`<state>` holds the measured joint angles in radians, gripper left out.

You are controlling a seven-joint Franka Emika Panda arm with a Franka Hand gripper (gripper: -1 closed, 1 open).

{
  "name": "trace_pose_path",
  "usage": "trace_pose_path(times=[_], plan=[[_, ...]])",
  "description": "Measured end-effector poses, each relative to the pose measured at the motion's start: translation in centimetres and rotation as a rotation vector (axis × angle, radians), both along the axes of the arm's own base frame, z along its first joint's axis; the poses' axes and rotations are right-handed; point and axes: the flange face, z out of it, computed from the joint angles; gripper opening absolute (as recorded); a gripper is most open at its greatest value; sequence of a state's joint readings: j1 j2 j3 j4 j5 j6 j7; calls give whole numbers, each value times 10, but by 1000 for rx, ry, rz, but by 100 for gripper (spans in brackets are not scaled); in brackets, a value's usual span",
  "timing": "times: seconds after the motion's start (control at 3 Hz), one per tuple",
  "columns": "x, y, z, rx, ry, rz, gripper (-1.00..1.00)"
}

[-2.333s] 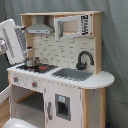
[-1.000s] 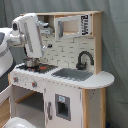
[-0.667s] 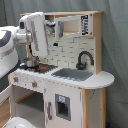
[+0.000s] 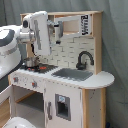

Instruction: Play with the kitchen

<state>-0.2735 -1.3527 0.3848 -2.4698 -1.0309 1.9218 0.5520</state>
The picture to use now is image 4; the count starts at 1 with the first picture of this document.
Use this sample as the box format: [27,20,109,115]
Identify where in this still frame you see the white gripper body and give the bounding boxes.
[22,11,59,55]

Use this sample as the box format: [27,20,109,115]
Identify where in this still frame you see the white microwave door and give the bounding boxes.
[55,14,92,41]

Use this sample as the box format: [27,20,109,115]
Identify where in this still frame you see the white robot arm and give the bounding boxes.
[0,11,59,79]

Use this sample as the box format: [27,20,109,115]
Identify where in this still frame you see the wooden toy kitchen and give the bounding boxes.
[10,11,114,128]

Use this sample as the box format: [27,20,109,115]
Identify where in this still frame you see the silver toy pot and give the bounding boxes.
[24,57,39,67]

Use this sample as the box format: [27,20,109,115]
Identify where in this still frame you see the black toy stovetop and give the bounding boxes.
[21,64,55,74]

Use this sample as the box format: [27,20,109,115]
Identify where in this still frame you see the grey toy sink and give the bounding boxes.
[53,68,93,81]

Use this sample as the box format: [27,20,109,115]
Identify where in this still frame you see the red left stove knob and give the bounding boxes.
[13,77,19,82]

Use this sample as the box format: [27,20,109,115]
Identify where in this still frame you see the red stove knob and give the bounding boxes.
[32,81,37,88]
[13,77,19,82]

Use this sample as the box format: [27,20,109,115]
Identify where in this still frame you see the black toy faucet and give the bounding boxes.
[76,51,94,70]

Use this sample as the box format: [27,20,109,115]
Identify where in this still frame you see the red right stove knob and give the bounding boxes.
[32,81,37,88]

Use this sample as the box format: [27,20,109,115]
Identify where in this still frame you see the white fridge door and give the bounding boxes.
[44,81,82,128]

